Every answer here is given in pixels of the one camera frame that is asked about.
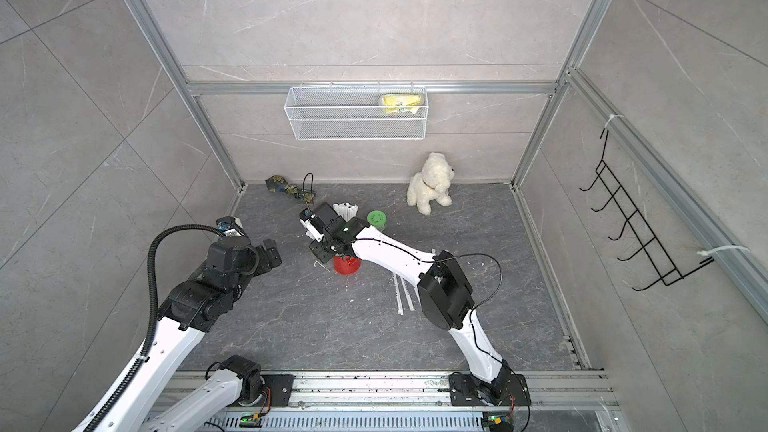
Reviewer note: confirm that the green lid jar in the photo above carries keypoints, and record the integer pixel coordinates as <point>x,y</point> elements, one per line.
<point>377,219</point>

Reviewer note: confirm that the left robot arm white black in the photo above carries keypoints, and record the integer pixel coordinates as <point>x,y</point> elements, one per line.
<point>179,324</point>

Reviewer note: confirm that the red cup container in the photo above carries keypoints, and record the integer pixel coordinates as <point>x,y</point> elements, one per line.
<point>346,265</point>

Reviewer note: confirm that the black wire hook rack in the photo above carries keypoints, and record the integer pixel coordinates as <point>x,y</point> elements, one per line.
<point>634,223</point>

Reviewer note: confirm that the bundle of white straws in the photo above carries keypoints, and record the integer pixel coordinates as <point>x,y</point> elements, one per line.
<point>346,210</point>

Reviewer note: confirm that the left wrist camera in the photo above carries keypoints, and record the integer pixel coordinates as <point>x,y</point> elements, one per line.
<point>230,226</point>

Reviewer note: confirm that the white plush dog toy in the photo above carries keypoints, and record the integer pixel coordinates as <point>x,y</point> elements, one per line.
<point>432,183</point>

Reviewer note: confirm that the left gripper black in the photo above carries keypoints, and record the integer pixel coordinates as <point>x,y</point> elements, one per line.
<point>265,265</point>

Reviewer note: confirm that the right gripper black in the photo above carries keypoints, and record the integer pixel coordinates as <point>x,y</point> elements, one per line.
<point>317,247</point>

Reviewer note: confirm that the yellow sponge in basket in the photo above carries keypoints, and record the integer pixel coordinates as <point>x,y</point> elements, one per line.
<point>401,103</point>

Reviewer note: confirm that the camouflage cloth piece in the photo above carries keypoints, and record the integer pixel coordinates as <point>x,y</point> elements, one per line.
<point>279,184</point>

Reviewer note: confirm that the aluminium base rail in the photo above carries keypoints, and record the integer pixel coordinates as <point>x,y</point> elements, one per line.
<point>431,390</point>

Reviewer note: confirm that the white wire mesh basket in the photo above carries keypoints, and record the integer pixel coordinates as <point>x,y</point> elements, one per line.
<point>345,113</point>

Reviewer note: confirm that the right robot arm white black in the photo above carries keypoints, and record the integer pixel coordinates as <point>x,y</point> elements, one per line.
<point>445,296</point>

